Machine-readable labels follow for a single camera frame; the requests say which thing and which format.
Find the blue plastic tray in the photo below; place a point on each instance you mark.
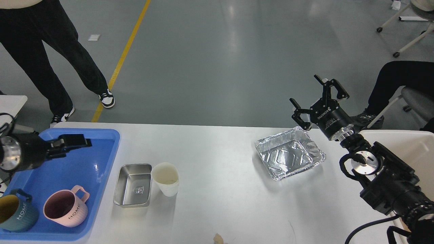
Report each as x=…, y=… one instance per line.
x=88, y=167

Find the teal ribbed mug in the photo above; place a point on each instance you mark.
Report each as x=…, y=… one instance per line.
x=17, y=214

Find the stainless steel rectangular container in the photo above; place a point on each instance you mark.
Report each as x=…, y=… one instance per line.
x=133, y=186

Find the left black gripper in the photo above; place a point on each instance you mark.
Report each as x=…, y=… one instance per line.
x=28, y=151

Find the seated person black trousers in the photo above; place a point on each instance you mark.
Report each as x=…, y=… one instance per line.
x=418, y=75

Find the aluminium foil tray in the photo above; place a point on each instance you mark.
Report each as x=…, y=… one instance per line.
x=289, y=153

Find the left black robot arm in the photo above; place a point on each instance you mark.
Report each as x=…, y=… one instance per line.
x=28, y=151

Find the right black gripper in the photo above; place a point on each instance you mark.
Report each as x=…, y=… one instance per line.
x=330, y=118

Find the standing person black trousers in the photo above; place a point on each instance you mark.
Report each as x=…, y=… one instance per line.
x=25, y=26

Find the crumpled paper scrap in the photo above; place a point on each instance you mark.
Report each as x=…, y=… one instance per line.
x=217, y=239

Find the pink ribbed mug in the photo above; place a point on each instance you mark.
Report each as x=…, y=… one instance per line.
x=67, y=207

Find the white rolling chair base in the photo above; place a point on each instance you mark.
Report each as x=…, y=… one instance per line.
x=420, y=16

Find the white paper cup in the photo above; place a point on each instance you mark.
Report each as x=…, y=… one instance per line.
x=166, y=177

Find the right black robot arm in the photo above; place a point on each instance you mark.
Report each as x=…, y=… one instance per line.
x=389, y=184

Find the white paper scrap on floor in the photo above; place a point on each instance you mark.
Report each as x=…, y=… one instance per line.
x=94, y=37

